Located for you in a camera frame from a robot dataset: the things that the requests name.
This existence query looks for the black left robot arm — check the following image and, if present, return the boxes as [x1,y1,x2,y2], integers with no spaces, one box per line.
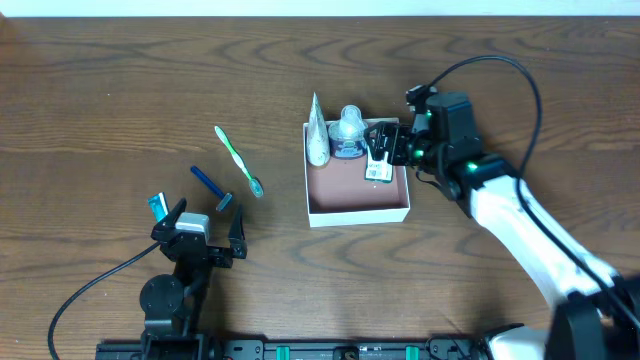
[139,199,247,343]

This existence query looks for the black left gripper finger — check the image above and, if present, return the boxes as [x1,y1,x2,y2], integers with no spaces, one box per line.
[151,198,187,241]
[228,205,247,259]

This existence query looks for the white Pantene tube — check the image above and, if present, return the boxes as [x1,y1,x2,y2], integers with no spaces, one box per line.
[305,93,330,167]

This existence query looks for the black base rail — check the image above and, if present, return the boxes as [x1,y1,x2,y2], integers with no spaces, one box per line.
[95,337,489,360]

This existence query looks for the clear foam soap pump bottle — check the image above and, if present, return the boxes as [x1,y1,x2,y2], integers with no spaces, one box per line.
[328,105,368,160]

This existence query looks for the white box with pink interior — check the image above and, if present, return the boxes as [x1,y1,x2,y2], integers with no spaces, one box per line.
[302,117,412,229]

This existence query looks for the blue disposable razor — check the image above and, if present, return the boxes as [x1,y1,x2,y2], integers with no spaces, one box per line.
[190,165,233,212]

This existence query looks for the green white toothbrush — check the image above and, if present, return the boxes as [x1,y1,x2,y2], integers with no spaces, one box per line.
[214,126,264,198]

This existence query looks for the green Dettol soap box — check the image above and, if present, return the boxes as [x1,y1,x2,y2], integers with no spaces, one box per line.
[364,151,394,183]

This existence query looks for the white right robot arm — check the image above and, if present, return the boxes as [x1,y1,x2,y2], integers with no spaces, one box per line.
[364,91,639,359]

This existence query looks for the teal small packet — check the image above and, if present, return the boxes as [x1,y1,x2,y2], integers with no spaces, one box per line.
[147,192,169,222]

